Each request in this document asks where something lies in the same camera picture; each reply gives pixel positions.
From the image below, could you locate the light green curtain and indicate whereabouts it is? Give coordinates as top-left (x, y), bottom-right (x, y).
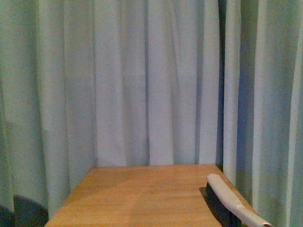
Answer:
top-left (0, 0), bottom-right (303, 227)

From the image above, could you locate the wooden nightstand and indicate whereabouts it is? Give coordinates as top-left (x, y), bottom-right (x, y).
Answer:
top-left (44, 164), bottom-right (258, 227)

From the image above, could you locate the beige hand brush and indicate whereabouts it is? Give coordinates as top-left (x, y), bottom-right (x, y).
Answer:
top-left (206, 174), bottom-right (272, 227)

